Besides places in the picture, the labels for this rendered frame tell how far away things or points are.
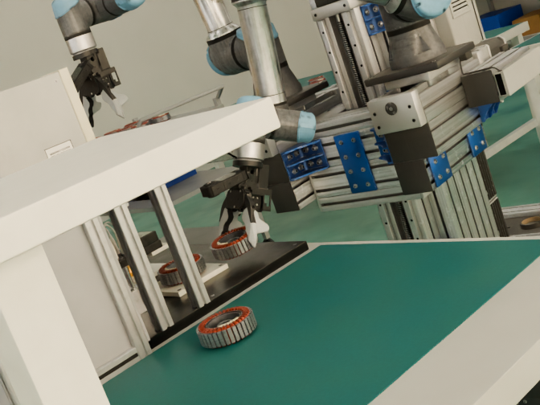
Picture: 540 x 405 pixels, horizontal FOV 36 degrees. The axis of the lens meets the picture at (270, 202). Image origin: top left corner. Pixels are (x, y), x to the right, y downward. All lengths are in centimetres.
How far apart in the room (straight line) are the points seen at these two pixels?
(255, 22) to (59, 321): 140
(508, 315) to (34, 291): 76
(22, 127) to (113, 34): 657
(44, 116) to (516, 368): 103
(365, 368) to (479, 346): 17
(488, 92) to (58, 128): 114
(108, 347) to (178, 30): 717
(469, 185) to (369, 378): 150
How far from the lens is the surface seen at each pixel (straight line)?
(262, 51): 209
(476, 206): 269
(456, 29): 267
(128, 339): 166
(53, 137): 173
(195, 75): 868
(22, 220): 72
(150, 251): 188
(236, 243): 191
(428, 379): 120
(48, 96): 174
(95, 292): 162
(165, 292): 191
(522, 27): 505
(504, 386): 116
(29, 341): 79
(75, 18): 233
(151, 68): 839
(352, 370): 129
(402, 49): 221
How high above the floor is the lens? 129
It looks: 12 degrees down
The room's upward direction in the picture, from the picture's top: 20 degrees counter-clockwise
